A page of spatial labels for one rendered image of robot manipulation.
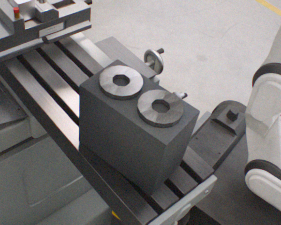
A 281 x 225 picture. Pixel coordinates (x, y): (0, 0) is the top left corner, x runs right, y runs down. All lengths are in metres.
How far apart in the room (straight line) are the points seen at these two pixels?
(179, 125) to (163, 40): 2.13
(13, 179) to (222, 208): 0.69
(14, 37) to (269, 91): 0.71
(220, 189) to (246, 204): 0.10
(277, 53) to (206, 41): 1.94
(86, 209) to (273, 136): 0.85
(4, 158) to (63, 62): 0.33
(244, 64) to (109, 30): 1.03
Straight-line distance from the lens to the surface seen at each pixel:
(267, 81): 0.99
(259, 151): 1.20
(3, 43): 1.09
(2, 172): 1.19
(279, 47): 0.98
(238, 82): 2.63
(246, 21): 3.30
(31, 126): 1.09
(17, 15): 1.07
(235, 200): 1.31
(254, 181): 1.23
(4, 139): 1.10
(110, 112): 0.72
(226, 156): 1.40
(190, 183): 0.86
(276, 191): 1.22
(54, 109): 0.96
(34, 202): 1.46
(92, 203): 1.63
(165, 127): 0.69
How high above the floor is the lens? 1.63
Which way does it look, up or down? 47 degrees down
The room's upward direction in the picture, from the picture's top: 11 degrees clockwise
